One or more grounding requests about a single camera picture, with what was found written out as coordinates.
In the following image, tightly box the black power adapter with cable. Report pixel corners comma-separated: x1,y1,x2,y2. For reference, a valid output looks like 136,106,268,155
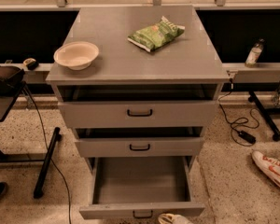
218,77,261,147

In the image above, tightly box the white paper bowl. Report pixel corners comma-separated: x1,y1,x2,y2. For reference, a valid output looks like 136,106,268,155
53,41,99,70

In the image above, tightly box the grey middle drawer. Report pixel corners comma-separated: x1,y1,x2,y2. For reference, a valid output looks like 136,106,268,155
76,127,203,158

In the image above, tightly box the grey drawer cabinet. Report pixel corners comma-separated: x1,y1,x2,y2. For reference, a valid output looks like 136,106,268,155
46,5,231,173

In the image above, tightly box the yellow black tape measure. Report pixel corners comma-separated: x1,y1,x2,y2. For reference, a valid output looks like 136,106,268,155
23,58,39,70

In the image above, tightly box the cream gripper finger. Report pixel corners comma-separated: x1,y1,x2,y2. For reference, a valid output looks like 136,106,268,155
158,214,193,224

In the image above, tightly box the grey bottom drawer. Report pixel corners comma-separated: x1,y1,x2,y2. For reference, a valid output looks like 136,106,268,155
79,156,204,219

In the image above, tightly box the black bag on table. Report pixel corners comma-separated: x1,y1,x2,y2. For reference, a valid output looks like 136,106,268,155
0,65,25,96

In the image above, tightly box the small plastic bottle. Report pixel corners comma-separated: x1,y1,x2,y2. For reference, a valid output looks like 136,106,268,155
245,38,265,67

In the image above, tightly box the white red sneaker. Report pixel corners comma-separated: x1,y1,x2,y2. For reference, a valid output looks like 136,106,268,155
251,151,280,188

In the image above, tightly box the black side table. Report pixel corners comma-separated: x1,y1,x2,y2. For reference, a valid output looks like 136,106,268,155
0,81,62,199

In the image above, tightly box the black cable on floor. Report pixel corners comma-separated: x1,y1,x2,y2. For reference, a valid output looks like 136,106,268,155
22,86,73,224

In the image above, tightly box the grey top drawer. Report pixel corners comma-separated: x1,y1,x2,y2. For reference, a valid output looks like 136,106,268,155
59,85,217,128

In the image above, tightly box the grey drawer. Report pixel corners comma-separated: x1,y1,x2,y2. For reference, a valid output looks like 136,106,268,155
59,85,217,128
76,127,203,158
79,156,204,219

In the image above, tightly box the green chip bag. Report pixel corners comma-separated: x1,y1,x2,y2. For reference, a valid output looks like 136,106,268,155
127,16,185,52

